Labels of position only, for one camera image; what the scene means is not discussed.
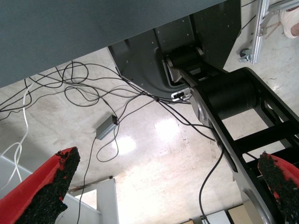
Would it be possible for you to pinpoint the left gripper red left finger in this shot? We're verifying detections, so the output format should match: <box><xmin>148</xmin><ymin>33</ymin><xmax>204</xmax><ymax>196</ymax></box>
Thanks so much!
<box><xmin>0</xmin><ymin>146</ymin><xmax>81</xmax><ymax>224</ymax></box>

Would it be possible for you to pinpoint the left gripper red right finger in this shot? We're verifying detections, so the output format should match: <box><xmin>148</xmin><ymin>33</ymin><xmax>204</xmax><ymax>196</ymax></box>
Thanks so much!
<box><xmin>257</xmin><ymin>151</ymin><xmax>299</xmax><ymax>222</ymax></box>

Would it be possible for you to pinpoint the black robot base chassis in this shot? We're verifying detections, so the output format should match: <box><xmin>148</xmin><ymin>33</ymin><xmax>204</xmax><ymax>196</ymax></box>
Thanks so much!
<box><xmin>107</xmin><ymin>0</ymin><xmax>242</xmax><ymax>98</ymax></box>

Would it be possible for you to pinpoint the brown cardboard box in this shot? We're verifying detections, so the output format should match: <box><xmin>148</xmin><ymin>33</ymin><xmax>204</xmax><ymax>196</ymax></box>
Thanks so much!
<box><xmin>228</xmin><ymin>203</ymin><xmax>245</xmax><ymax>224</ymax></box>

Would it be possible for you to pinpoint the grey power adapter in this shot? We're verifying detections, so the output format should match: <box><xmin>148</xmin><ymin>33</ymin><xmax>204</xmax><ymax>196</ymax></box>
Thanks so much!
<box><xmin>96</xmin><ymin>114</ymin><xmax>119</xmax><ymax>141</ymax></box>

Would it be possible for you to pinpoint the small silver connector hub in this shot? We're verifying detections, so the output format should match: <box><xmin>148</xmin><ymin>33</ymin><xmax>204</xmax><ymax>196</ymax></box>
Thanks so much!
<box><xmin>171</xmin><ymin>89</ymin><xmax>191</xmax><ymax>101</ymax></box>

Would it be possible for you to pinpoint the grey caster wheel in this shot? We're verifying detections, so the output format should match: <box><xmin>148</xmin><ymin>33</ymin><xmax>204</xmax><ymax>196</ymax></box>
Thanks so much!
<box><xmin>239</xmin><ymin>48</ymin><xmax>252</xmax><ymax>63</ymax></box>

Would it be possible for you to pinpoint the white shoe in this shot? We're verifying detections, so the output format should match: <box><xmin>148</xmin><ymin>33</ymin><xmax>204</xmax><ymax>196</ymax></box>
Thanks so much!
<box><xmin>279</xmin><ymin>6</ymin><xmax>299</xmax><ymax>39</ymax></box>

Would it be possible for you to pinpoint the dark grey table cloth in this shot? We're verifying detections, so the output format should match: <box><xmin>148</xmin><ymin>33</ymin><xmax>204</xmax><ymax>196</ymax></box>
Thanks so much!
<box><xmin>0</xmin><ymin>0</ymin><xmax>228</xmax><ymax>89</ymax></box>

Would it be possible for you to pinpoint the thin black floor cable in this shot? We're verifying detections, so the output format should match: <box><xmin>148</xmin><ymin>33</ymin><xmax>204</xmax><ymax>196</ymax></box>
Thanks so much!
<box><xmin>78</xmin><ymin>136</ymin><xmax>98</xmax><ymax>224</ymax></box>
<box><xmin>96</xmin><ymin>122</ymin><xmax>120</xmax><ymax>162</ymax></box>
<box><xmin>0</xmin><ymin>60</ymin><xmax>217</xmax><ymax>142</ymax></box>
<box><xmin>198</xmin><ymin>140</ymin><xmax>226</xmax><ymax>221</ymax></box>

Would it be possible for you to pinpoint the white floor cable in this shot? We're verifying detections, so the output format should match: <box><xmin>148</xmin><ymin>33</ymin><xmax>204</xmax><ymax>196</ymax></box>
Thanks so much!
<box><xmin>0</xmin><ymin>78</ymin><xmax>35</xmax><ymax>192</ymax></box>

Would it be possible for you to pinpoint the black torso frame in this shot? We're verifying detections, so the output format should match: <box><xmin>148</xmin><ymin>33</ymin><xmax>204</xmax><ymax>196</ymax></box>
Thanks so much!
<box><xmin>163</xmin><ymin>45</ymin><xmax>299</xmax><ymax>224</ymax></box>

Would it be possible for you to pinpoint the aluminium profile frame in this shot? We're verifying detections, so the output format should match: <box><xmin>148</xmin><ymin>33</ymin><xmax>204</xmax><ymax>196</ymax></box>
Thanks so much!
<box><xmin>239</xmin><ymin>0</ymin><xmax>299</xmax><ymax>65</ymax></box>

